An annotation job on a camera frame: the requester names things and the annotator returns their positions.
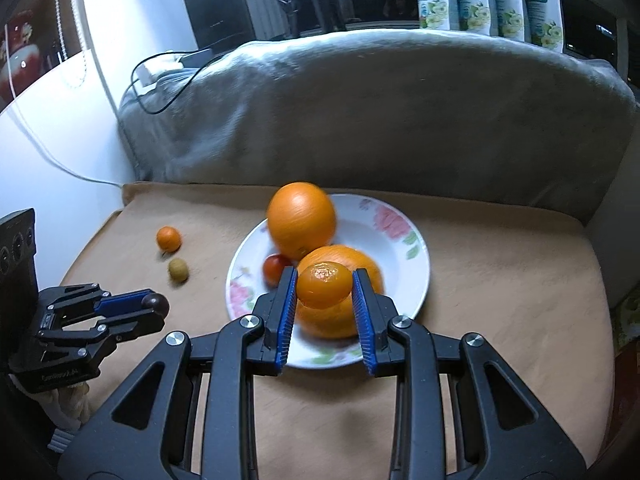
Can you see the person's left hand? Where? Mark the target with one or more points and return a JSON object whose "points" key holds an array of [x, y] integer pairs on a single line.
{"points": [[70, 402]]}

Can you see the mandarin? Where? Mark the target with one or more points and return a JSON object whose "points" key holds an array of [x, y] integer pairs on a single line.
{"points": [[324, 284]]}

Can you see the red patterned decoration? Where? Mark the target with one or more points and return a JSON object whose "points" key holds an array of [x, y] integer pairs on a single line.
{"points": [[22, 55]]}

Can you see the grey fleece blanket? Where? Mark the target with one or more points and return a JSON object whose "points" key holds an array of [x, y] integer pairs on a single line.
{"points": [[400, 115]]}

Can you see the floral white plate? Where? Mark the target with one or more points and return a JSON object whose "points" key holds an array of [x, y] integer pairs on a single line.
{"points": [[395, 270]]}

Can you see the small dark red fruit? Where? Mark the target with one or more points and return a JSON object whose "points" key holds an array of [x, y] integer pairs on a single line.
{"points": [[156, 305]]}

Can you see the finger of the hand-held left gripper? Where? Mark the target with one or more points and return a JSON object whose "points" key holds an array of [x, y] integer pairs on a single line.
{"points": [[135, 322], [125, 300]]}

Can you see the small green fruit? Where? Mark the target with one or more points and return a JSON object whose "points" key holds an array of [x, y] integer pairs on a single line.
{"points": [[178, 270]]}

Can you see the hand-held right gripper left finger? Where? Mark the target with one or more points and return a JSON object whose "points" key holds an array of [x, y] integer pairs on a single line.
{"points": [[287, 310]]}

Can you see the large orange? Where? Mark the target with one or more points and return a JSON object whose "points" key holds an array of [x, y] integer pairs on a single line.
{"points": [[301, 220], [325, 321]]}

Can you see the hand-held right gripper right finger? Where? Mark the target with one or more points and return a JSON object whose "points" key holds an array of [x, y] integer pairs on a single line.
{"points": [[364, 320]]}

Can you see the small tangerine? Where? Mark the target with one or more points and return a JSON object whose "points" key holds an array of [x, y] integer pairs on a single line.
{"points": [[168, 239]]}

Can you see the red cherry tomato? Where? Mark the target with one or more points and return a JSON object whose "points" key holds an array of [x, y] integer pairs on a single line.
{"points": [[275, 269]]}

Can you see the white power strip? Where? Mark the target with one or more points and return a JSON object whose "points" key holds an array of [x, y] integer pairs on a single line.
{"points": [[155, 71]]}

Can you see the black power adapter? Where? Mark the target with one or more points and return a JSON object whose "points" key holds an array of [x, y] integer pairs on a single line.
{"points": [[196, 57]]}

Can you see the white window frame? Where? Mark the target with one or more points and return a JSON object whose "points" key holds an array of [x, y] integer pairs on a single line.
{"points": [[620, 35]]}

